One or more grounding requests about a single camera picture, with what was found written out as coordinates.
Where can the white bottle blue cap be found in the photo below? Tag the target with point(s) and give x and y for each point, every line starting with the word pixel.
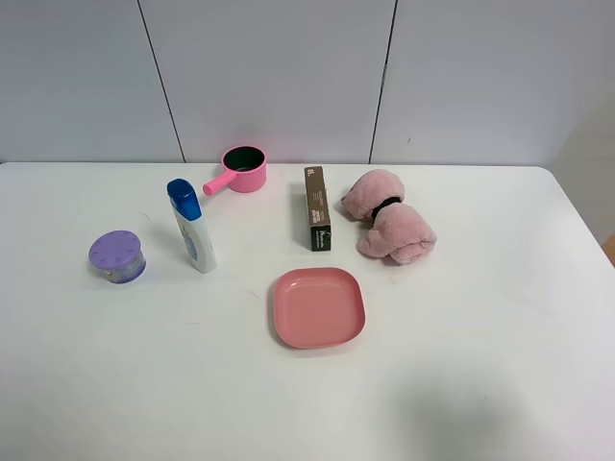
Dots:
pixel 191 222

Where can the purple lidded round jar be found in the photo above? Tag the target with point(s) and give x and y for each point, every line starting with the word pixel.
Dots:
pixel 117 256

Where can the pink square plate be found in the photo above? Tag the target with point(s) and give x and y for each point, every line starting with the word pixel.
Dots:
pixel 316 308

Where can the pink toy saucepan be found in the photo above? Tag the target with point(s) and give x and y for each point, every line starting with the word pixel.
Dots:
pixel 244 171

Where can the pink rolled plush towel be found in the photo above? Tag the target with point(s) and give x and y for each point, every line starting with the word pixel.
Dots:
pixel 398 230

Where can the brown green long box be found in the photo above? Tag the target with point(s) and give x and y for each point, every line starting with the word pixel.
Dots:
pixel 318 213

